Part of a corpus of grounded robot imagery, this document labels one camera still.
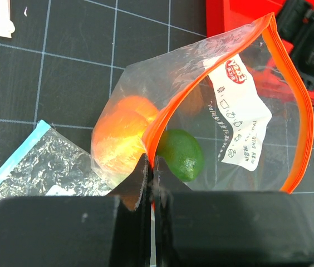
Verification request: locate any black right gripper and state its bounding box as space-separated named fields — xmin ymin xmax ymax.
xmin=276 ymin=0 xmax=314 ymax=91

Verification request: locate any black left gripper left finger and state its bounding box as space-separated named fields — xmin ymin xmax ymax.
xmin=0 ymin=154 xmax=153 ymax=266

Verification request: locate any clear blue zipper bag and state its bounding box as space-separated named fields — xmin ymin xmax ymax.
xmin=0 ymin=121 xmax=112 ymax=201

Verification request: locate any orange fruit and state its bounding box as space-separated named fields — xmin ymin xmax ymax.
xmin=92 ymin=110 xmax=149 ymax=176
xmin=117 ymin=95 xmax=159 ymax=122

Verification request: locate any black grid cutting mat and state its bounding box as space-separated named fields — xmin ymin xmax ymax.
xmin=0 ymin=0 xmax=314 ymax=267

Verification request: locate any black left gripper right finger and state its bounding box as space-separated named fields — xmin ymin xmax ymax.
xmin=153 ymin=157 xmax=314 ymax=266

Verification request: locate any orange zipper clear bag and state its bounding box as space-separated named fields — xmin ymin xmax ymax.
xmin=91 ymin=13 xmax=314 ymax=193

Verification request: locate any dark green lime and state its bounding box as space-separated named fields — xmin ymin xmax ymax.
xmin=156 ymin=129 xmax=204 ymax=182

